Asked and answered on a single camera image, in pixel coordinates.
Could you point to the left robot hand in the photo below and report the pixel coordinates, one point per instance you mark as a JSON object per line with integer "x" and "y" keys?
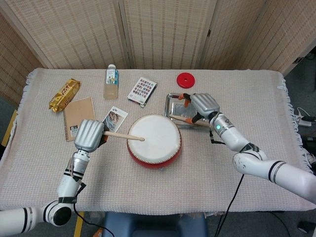
{"x": 89, "y": 135}

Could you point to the woven folding screen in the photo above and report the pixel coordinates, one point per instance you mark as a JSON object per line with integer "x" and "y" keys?
{"x": 74, "y": 32}

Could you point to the clear drink bottle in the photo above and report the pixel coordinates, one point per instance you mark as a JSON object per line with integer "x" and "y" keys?
{"x": 111, "y": 84}

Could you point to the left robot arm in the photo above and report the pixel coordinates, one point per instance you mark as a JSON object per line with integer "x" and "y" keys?
{"x": 66, "y": 185}

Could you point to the gold snack packet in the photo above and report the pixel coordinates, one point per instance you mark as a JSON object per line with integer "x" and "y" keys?
{"x": 64, "y": 95}

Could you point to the rectangular metal tray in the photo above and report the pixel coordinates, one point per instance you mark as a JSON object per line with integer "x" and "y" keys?
{"x": 177, "y": 108}

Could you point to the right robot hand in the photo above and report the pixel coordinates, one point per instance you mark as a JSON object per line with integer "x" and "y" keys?
{"x": 206, "y": 105}

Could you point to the red drum with white skin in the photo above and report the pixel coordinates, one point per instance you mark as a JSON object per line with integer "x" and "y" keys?
{"x": 158, "y": 148}

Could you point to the white power strip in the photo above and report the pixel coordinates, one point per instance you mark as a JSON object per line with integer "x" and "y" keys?
{"x": 306, "y": 122}

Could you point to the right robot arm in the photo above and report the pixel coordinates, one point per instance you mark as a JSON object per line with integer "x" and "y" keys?
{"x": 234, "y": 138}

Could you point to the brown spiral notebook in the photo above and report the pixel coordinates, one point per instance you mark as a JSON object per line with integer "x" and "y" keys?
{"x": 79, "y": 111}

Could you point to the wooden drumstick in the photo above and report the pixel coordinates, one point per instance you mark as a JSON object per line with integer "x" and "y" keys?
{"x": 123, "y": 136}
{"x": 179, "y": 118}

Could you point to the white photo card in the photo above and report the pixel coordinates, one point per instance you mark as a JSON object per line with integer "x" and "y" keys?
{"x": 116, "y": 116}

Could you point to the red plastic disc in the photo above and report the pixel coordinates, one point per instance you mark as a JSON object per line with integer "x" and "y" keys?
{"x": 185, "y": 80}

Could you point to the beige woven tablecloth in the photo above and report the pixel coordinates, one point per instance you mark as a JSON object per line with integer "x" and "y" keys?
{"x": 197, "y": 172}

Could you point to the blue padded seat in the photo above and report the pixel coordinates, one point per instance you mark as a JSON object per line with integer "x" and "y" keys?
{"x": 153, "y": 224}

